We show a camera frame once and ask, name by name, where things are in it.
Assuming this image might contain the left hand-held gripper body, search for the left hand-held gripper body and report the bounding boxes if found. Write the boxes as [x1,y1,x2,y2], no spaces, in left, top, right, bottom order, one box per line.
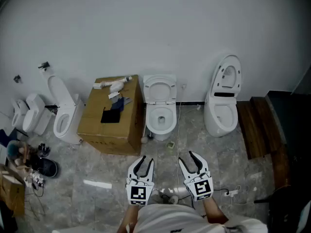
[125,177,156,206]

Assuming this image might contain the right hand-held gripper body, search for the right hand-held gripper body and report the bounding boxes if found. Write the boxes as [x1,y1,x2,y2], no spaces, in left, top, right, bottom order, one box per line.
[184,170,214,202]

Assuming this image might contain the person's left forearm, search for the person's left forearm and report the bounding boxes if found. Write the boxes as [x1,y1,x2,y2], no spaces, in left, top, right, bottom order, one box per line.
[118,203,141,233]

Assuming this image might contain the person's right forearm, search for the person's right forearm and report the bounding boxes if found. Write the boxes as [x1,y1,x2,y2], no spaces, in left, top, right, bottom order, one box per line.
[202,199,229,225]

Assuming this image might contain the white toilet with square tank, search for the white toilet with square tank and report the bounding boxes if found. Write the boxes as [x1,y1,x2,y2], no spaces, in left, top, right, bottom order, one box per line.
[142,74,177,142]

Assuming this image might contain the oval white smart toilet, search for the oval white smart toilet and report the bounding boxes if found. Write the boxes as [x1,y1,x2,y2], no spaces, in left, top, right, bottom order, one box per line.
[203,91,238,138]

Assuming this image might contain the tall slim white toilet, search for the tall slim white toilet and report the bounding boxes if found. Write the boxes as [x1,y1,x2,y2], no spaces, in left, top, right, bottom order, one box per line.
[47,75,85,145]

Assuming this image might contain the small white toilet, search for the small white toilet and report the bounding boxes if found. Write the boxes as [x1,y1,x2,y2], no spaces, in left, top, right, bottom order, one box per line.
[22,93,53,135]
[11,99,30,131]

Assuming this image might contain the person's white shirt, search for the person's white shirt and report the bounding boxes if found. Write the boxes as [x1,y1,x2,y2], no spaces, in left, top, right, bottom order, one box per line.
[132,204,268,233]

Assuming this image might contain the black flat bag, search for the black flat bag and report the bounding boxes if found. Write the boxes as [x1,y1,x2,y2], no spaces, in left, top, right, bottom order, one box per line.
[101,107,121,124]

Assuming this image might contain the dark wooden plank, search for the dark wooden plank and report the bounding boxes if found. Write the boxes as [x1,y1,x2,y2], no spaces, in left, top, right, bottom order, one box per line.
[250,96,291,191]
[237,100,272,160]

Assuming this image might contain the large brown cardboard box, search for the large brown cardboard box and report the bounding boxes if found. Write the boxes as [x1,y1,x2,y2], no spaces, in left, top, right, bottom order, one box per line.
[77,74,144,156]

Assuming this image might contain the dark blue cloth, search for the dark blue cloth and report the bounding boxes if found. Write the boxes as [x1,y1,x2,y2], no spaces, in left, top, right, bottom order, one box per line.
[111,98,124,111]

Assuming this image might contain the black chair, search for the black chair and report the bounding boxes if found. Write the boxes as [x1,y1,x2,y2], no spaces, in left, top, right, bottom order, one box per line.
[254,185,311,233]

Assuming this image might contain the small black gadget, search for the small black gadget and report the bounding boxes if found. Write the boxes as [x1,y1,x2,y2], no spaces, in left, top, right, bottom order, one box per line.
[37,143,52,157]

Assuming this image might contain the white plastic drain pipe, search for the white plastic drain pipe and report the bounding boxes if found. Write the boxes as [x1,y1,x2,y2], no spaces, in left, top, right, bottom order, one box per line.
[101,75,133,88]

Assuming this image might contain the black cabinet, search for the black cabinet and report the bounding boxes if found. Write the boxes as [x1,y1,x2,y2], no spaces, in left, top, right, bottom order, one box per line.
[264,64,311,233]

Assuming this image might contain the teal and beige plush toy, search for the teal and beige plush toy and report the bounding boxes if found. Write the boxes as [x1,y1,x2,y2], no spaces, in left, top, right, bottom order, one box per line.
[6,140,32,169]

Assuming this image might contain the small brown cardboard box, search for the small brown cardboard box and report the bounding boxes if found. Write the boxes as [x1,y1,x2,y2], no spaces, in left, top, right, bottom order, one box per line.
[0,164,26,218]

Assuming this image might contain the dark blue bag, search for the dark blue bag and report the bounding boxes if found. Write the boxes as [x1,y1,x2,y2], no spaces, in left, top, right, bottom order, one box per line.
[0,128,18,148]

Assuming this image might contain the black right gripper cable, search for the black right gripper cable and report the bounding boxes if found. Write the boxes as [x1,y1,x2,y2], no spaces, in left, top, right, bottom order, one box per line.
[191,188,230,210]

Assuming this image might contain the white charger cables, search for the white charger cables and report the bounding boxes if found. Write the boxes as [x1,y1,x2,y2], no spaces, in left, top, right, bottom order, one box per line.
[233,184,258,206]

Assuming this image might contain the thin white cable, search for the thin white cable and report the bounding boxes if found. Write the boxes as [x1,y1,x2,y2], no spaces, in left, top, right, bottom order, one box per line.
[176,87,187,159]

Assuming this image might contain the white water hose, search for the white water hose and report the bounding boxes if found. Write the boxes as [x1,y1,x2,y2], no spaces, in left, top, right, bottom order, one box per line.
[181,104,202,112]

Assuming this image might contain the white plug with tangled cables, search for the white plug with tangled cables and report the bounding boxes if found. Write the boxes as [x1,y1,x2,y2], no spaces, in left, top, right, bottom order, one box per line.
[24,171,47,196]

